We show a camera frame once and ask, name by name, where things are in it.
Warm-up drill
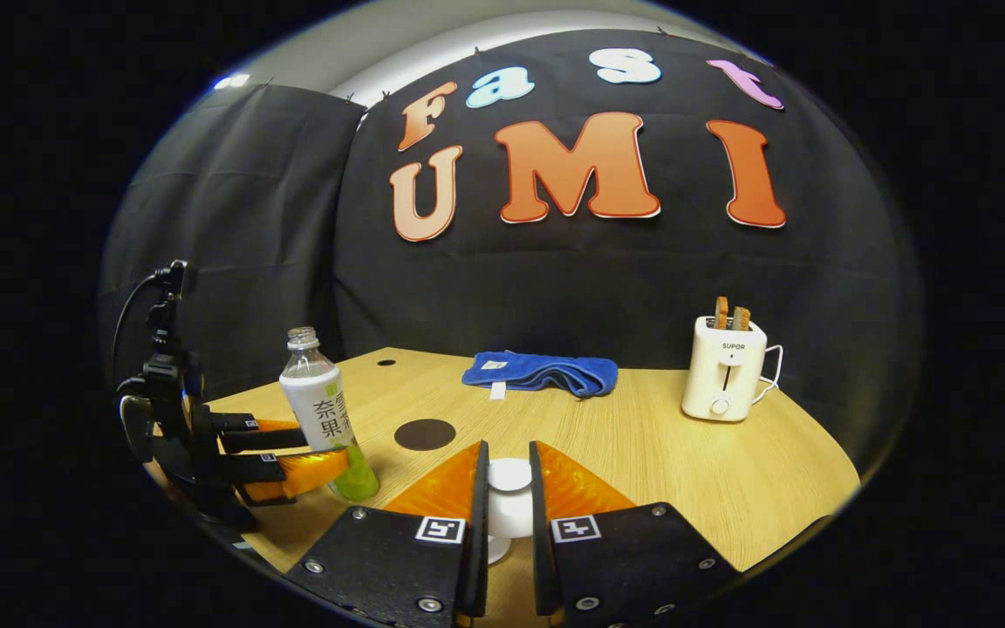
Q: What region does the black backdrop cloth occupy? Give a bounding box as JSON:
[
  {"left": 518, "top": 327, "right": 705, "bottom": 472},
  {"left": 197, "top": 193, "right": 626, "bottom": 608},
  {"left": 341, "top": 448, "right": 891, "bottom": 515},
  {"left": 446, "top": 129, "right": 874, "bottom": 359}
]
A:
[{"left": 99, "top": 29, "right": 922, "bottom": 476}]

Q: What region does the dark round coaster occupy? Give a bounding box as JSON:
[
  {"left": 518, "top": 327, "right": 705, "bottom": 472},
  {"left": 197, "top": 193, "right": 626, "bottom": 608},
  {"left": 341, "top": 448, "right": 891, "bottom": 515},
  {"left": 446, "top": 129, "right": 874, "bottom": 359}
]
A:
[{"left": 393, "top": 418, "right": 458, "bottom": 453}]

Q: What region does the white teacup lid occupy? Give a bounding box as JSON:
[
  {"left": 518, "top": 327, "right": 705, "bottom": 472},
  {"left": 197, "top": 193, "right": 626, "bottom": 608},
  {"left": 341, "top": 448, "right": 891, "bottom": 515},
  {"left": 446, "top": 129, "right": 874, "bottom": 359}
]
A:
[{"left": 486, "top": 457, "right": 538, "bottom": 539}]

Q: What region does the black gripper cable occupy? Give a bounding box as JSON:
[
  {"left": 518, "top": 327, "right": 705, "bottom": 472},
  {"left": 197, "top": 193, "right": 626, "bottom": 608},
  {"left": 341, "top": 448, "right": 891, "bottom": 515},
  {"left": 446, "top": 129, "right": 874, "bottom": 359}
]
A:
[{"left": 110, "top": 272, "right": 163, "bottom": 385}]

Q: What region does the white toaster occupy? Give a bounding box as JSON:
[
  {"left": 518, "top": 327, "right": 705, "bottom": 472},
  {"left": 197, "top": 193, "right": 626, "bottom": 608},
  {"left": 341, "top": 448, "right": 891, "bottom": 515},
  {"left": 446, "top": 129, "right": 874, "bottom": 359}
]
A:
[{"left": 680, "top": 315, "right": 769, "bottom": 424}]

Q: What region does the blue towel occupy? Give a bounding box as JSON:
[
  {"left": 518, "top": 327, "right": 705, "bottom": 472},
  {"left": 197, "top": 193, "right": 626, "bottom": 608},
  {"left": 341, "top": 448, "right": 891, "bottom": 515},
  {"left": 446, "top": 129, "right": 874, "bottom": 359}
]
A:
[{"left": 461, "top": 350, "right": 619, "bottom": 401}]

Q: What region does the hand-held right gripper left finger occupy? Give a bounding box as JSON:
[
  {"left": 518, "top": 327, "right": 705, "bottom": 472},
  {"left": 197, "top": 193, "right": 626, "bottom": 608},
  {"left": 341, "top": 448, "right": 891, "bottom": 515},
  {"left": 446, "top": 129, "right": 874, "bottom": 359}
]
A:
[{"left": 283, "top": 440, "right": 490, "bottom": 628}]

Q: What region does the white toaster cable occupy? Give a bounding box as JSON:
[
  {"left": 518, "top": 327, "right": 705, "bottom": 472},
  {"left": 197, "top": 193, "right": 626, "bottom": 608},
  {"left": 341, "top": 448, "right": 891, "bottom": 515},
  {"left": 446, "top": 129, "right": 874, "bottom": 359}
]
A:
[{"left": 751, "top": 344, "right": 785, "bottom": 407}]

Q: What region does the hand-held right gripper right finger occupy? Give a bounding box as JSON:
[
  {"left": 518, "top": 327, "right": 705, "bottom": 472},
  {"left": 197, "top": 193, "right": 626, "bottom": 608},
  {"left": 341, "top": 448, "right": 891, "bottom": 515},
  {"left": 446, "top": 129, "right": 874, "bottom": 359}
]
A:
[{"left": 529, "top": 440, "right": 743, "bottom": 628}]

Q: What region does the clear water bottle green label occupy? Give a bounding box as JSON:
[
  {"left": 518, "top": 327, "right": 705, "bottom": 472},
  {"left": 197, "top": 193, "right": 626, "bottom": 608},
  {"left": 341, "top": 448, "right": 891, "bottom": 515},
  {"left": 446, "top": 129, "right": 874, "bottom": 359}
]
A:
[{"left": 278, "top": 326, "right": 380, "bottom": 503}]

